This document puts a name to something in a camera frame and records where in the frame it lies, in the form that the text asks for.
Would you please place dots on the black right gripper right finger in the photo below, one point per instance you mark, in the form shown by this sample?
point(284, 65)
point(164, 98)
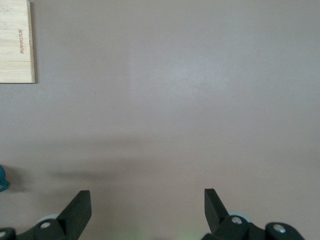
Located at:
point(217, 217)

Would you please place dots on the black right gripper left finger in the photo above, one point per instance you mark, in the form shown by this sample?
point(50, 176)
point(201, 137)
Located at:
point(72, 217)

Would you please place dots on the teal cup with yellow inside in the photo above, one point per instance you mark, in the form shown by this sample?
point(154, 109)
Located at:
point(2, 175)

